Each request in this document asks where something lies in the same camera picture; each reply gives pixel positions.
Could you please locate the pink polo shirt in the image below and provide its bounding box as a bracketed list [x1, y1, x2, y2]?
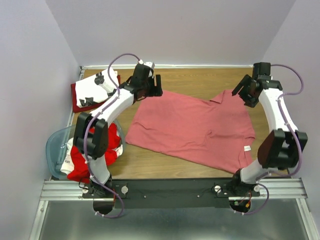
[125, 90, 256, 173]

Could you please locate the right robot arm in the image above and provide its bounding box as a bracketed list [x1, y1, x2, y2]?
[227, 62, 308, 196]

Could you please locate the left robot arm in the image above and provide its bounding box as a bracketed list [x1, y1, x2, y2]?
[73, 60, 163, 198]

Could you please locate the folded white printed t-shirt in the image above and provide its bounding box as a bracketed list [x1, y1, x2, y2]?
[74, 67, 120, 109]

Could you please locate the folded dark red t-shirt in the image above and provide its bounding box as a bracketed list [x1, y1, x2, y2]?
[70, 70, 117, 113]

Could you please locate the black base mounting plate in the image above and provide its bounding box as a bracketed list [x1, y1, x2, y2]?
[82, 177, 260, 209]

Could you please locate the red and white t-shirt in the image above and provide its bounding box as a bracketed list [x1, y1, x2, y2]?
[60, 123, 123, 184]

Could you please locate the clear plastic basket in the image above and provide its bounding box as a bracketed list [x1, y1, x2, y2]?
[45, 121, 125, 180]

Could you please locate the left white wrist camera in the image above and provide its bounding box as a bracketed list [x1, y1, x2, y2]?
[138, 59, 155, 77]

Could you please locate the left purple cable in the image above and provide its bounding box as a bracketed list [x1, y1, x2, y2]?
[83, 52, 143, 220]

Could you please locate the aluminium frame rail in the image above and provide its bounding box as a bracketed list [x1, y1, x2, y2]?
[29, 177, 320, 240]

